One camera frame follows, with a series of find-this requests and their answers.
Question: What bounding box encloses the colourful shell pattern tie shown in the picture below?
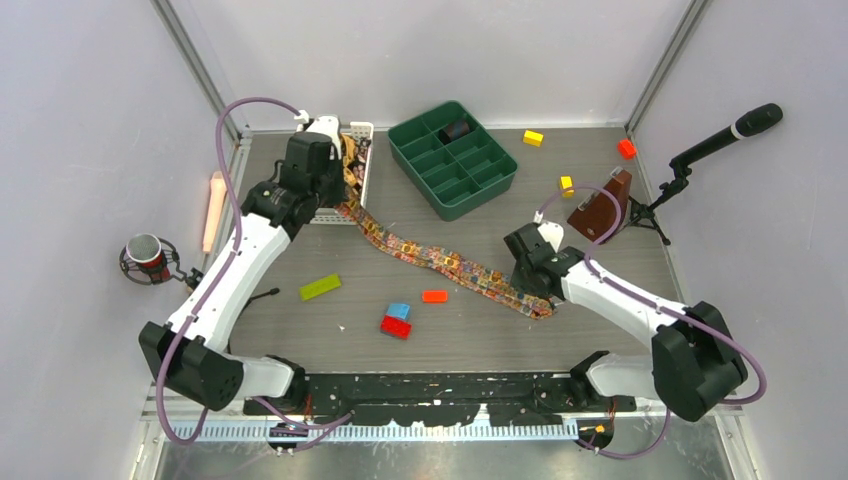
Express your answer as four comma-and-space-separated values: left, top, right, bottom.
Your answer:
335, 200, 555, 320

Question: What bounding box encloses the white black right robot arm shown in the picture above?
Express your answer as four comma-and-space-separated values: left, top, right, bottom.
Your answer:
504, 221, 748, 422

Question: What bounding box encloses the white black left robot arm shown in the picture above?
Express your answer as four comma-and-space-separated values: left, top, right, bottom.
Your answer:
139, 132, 346, 414

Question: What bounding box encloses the yellow beetle pattern tie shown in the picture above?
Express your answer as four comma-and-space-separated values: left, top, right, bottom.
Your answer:
341, 134, 356, 191

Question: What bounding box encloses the dark floral rose tie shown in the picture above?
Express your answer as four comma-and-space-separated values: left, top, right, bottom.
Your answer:
348, 138, 372, 195

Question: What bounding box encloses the white perforated plastic basket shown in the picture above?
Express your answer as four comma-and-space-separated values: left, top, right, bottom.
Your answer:
311, 121, 375, 226

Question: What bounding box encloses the brown wooden metronome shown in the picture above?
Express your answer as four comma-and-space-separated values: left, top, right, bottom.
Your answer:
567, 167, 632, 244

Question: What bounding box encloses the yellow block upright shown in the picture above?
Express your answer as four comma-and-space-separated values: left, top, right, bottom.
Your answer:
559, 176, 575, 198

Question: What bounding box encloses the green compartment tray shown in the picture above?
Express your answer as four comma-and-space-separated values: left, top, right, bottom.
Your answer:
387, 100, 518, 222

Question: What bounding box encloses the yellow block near tray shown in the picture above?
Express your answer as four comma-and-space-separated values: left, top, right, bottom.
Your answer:
522, 130, 544, 147

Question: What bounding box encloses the small orange lego brick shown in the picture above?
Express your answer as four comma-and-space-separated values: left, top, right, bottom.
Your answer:
421, 290, 449, 304

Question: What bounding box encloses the black microphone tripod stand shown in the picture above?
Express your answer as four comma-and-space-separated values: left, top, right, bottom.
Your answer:
621, 159, 692, 247

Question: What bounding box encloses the lime green lego plate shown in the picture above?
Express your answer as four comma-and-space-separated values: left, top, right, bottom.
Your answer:
299, 273, 342, 302

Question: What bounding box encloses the orange red block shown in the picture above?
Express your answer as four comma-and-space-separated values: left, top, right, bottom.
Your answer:
617, 139, 638, 160

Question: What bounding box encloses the rolled dark striped tie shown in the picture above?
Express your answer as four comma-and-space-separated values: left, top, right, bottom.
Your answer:
437, 119, 473, 145

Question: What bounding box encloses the blue lego brick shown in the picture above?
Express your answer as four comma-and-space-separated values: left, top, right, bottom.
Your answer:
386, 303, 411, 321

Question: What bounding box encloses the red lego brick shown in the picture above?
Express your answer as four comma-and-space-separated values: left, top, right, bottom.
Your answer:
380, 315, 412, 340

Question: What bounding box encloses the red silver studio microphone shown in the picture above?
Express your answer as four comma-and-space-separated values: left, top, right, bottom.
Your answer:
118, 233, 204, 291

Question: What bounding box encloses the black handheld microphone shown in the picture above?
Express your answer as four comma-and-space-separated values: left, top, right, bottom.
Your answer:
669, 103, 784, 178

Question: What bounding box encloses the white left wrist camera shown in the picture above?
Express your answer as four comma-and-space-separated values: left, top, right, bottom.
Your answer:
293, 109, 341, 141

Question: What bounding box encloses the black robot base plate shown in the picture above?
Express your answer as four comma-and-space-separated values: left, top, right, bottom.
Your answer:
243, 372, 636, 427

